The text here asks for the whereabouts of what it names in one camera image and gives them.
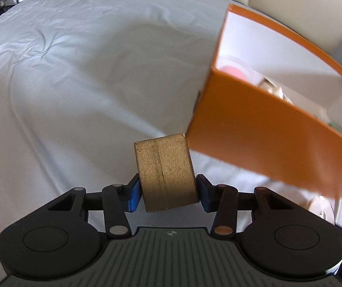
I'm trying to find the gold cylindrical block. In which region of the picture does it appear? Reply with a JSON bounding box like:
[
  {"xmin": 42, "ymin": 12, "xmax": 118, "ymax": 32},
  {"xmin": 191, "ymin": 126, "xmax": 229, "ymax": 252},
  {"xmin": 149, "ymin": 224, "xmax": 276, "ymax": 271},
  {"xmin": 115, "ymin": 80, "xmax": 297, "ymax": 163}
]
[{"xmin": 133, "ymin": 133, "xmax": 200, "ymax": 213}]

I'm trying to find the pink round object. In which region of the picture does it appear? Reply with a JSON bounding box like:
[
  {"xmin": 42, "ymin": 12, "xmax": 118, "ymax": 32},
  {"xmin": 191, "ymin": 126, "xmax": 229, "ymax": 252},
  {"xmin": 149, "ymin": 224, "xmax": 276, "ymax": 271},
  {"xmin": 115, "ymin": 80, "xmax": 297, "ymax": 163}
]
[{"xmin": 217, "ymin": 55, "xmax": 256, "ymax": 83}]

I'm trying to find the orange cardboard box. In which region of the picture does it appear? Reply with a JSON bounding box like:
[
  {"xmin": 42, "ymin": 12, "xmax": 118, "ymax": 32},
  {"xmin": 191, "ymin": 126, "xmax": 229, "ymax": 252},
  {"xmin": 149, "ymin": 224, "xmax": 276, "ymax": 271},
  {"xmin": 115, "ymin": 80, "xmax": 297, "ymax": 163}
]
[{"xmin": 186, "ymin": 4, "xmax": 342, "ymax": 200}]

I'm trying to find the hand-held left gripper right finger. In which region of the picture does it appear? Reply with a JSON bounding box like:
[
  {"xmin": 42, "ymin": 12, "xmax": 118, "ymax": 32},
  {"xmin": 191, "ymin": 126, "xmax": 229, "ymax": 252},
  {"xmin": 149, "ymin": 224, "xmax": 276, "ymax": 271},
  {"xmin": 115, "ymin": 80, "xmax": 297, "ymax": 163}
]
[{"xmin": 195, "ymin": 173, "xmax": 301, "ymax": 236}]

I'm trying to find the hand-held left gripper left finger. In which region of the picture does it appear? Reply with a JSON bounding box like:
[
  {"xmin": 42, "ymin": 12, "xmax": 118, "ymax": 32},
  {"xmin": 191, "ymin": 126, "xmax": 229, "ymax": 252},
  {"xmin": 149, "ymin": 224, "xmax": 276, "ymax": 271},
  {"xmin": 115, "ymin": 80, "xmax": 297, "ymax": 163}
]
[{"xmin": 47, "ymin": 173, "xmax": 143, "ymax": 237}]

